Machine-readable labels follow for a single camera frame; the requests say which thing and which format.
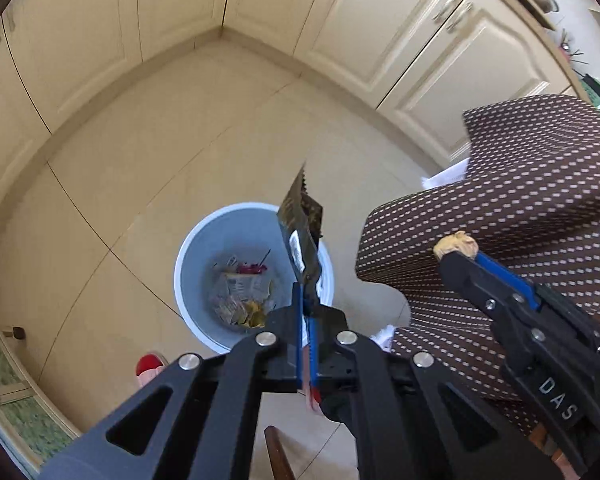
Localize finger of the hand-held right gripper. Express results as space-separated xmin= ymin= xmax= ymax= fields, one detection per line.
xmin=474 ymin=251 xmax=600 ymax=353
xmin=439 ymin=251 xmax=548 ymax=353

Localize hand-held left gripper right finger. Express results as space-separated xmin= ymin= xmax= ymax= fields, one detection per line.
xmin=307 ymin=305 xmax=576 ymax=480

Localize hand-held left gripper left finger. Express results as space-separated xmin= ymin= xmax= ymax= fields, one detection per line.
xmin=39 ymin=282 xmax=308 ymax=480

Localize beige tissue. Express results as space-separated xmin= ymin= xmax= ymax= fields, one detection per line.
xmin=433 ymin=231 xmax=481 ymax=262

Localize yellow wrapper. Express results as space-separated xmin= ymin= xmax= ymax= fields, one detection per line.
xmin=217 ymin=300 xmax=268 ymax=330

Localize clear wrapper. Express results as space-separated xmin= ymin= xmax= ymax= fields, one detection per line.
xmin=220 ymin=270 xmax=273 ymax=306

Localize dark snack wrapper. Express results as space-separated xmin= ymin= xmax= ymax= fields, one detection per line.
xmin=276 ymin=162 xmax=326 ymax=291

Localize blue and white bin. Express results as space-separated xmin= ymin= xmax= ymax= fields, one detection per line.
xmin=174 ymin=203 xmax=335 ymax=353

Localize brown polka dot tablecloth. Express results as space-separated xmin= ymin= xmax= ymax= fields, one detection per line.
xmin=355 ymin=94 xmax=600 ymax=436

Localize red slipper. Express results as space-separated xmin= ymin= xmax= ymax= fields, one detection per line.
xmin=136 ymin=354 xmax=168 ymax=388

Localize cream base cabinets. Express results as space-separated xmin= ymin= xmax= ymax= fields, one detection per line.
xmin=0 ymin=0 xmax=581 ymax=221

